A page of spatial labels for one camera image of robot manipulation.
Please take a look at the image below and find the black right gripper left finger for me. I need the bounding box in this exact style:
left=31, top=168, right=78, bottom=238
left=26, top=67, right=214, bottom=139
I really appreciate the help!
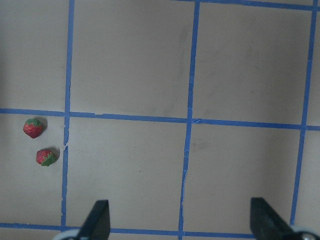
left=75, top=200, right=111, bottom=240

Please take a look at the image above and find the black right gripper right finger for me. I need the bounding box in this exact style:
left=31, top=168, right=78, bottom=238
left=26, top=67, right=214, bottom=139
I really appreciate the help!
left=249, top=197, right=297, bottom=240

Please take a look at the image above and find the red strawberry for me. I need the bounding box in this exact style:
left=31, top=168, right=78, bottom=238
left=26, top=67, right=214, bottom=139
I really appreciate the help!
left=22, top=118, right=45, bottom=139
left=36, top=149, right=58, bottom=167

